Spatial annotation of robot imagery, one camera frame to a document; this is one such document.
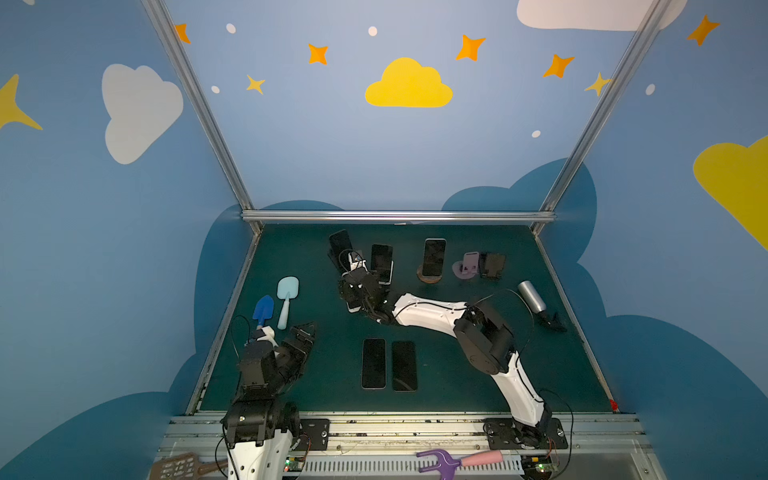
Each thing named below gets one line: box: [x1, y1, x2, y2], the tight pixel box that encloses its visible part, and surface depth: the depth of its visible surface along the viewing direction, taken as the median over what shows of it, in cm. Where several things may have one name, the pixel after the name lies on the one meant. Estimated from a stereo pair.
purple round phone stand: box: [452, 251, 480, 279], surface depth 106 cm
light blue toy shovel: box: [276, 276, 299, 330], surface depth 103 cm
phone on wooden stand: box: [422, 238, 447, 277], surface depth 100 cm
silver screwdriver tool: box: [518, 280, 567, 332], surface depth 98 cm
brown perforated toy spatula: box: [150, 452, 228, 480], surface depth 71 cm
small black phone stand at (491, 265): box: [479, 252, 506, 280], surface depth 106 cm
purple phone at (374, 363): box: [361, 338, 387, 389], surface depth 87 cm
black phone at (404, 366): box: [392, 341, 418, 392], surface depth 88 cm
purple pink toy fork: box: [416, 449, 504, 480], surface depth 72 cm
